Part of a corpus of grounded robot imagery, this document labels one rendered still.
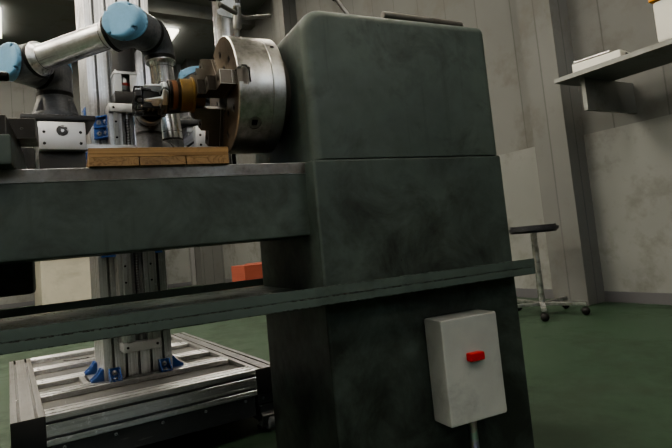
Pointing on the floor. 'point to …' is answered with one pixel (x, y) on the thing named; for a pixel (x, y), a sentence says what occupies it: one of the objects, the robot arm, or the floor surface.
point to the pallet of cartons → (247, 272)
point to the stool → (541, 274)
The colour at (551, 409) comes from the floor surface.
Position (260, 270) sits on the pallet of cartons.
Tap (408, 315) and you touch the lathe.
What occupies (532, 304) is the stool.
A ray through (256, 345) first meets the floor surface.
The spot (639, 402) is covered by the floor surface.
